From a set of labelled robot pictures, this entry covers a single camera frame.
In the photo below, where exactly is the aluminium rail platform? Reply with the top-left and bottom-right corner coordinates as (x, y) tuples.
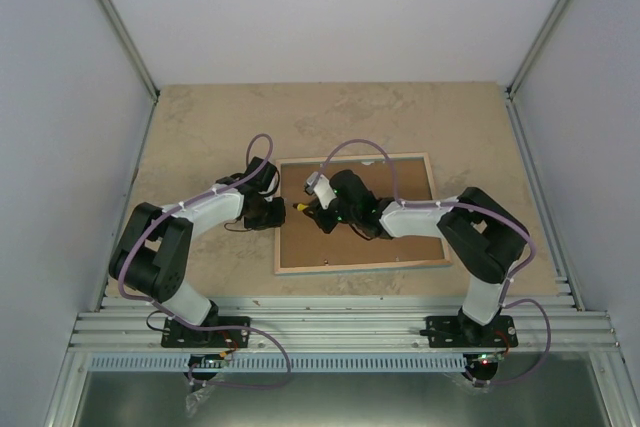
(69, 295), (620, 353)

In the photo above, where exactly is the grey slotted cable duct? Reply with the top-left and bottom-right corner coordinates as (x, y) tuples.
(87, 352), (467, 373)

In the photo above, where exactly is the right aluminium corner post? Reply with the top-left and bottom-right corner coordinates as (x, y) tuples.
(504, 0), (574, 102)

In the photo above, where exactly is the aluminium corner post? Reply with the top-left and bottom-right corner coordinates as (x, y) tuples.
(96, 0), (160, 103)
(504, 0), (574, 102)

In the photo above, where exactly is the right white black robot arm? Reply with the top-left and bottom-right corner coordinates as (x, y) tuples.
(302, 170), (536, 346)

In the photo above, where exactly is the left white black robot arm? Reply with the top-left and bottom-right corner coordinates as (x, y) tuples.
(109, 157), (285, 346)

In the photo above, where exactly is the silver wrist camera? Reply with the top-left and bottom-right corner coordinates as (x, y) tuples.
(304, 172), (337, 210)
(263, 169), (281, 198)

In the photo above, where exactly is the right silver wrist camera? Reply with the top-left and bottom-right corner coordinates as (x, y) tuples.
(304, 172), (337, 210)

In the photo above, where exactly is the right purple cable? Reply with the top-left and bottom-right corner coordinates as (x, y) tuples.
(319, 138), (553, 388)

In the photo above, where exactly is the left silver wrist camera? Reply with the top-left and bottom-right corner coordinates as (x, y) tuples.
(263, 169), (281, 198)

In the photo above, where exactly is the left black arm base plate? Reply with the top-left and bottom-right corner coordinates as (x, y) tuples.
(160, 316), (251, 350)

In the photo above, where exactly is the left aluminium corner post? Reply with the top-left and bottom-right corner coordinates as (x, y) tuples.
(96, 0), (160, 103)

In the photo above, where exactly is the purple cable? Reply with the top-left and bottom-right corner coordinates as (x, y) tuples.
(319, 138), (553, 388)
(116, 133), (293, 392)

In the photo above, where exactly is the teal wooden picture frame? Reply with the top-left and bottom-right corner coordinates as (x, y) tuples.
(274, 152), (453, 275)

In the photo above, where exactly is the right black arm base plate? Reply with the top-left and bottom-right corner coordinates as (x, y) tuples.
(419, 315), (519, 349)

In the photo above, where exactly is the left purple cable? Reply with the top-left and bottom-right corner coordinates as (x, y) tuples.
(116, 133), (293, 392)

